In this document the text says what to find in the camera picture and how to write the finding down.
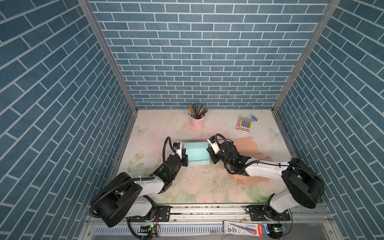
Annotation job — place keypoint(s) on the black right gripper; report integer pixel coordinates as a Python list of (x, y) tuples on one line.
[(212, 155)]

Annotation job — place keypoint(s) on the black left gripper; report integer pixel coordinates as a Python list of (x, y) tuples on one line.
[(184, 159)]

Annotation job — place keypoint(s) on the light blue paper box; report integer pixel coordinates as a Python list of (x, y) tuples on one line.
[(197, 153)]

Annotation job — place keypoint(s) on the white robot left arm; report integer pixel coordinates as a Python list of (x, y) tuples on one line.
[(127, 197)]

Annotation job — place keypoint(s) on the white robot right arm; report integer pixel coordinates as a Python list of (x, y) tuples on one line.
[(303, 186)]

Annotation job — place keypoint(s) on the pink flat paper box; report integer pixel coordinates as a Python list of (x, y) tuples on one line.
[(247, 147)]

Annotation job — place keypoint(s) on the white toothpaste style box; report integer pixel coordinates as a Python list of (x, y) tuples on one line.
[(244, 229)]

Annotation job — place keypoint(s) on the pink metal pencil bucket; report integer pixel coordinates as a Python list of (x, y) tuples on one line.
[(197, 124)]

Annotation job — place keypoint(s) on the pack of coloured markers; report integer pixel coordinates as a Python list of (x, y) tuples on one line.
[(243, 125)]

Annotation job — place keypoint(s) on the bundle of coloured pencils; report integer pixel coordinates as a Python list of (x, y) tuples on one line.
[(197, 111)]

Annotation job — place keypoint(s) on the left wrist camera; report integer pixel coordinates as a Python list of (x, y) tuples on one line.
[(178, 149)]

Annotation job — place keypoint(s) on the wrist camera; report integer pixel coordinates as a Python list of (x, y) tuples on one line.
[(214, 144), (178, 149)]

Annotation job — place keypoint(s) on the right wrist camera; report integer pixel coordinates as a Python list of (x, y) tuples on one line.
[(214, 144)]

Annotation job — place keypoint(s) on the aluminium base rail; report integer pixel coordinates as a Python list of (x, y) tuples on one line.
[(217, 213)]

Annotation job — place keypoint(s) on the left aluminium corner post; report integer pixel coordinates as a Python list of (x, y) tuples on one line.
[(92, 20)]

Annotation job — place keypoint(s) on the aluminium corner post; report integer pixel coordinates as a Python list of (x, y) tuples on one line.
[(92, 20), (318, 30)]

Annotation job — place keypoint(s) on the right aluminium corner post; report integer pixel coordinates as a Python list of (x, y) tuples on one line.
[(318, 30)]

